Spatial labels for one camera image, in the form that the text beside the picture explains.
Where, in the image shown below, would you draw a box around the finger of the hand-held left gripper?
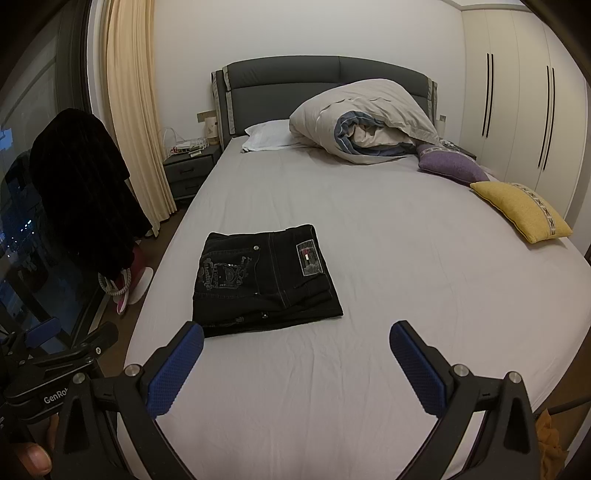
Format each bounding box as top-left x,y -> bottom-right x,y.
25,318 -> 61,348
60,322 -> 119,358

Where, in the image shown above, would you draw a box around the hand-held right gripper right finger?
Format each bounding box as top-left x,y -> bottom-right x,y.
389,320 -> 541,480

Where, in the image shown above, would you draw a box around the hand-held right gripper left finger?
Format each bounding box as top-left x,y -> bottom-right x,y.
48,320 -> 205,480

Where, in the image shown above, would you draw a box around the black denim pants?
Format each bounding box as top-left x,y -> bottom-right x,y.
191,224 -> 345,339

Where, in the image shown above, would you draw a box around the person's left hand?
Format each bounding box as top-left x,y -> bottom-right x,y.
14,440 -> 53,477

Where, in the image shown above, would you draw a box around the pink and white appliance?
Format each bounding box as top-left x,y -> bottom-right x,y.
99,244 -> 155,317

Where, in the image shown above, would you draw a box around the bed with white sheet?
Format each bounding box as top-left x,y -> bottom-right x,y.
113,136 -> 583,480

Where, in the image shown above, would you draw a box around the black hanging garment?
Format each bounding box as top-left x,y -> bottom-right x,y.
28,108 -> 153,282

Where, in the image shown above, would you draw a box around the dark glass window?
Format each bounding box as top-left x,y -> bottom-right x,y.
0,0 -> 112,352

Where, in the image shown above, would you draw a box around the yellow cloth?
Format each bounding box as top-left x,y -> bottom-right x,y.
536,406 -> 571,480

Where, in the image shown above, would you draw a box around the yellow pillow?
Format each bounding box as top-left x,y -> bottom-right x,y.
469,181 -> 573,244

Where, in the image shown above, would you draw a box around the grey nightstand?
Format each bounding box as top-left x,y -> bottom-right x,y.
163,145 -> 225,204
441,138 -> 477,161

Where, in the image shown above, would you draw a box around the purple pillow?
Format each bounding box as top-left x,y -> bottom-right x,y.
417,142 -> 490,186

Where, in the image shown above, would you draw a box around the cream curtain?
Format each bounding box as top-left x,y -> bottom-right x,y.
102,0 -> 177,236

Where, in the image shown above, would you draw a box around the rumpled beige duvet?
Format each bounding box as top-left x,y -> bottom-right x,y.
288,78 -> 441,165

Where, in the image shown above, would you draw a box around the white pillow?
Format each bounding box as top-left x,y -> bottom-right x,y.
241,119 -> 305,153

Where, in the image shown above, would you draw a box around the white wardrobe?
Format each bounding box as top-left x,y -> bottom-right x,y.
462,0 -> 591,241

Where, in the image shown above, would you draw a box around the grey padded headboard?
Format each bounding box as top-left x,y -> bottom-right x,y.
211,55 -> 438,148

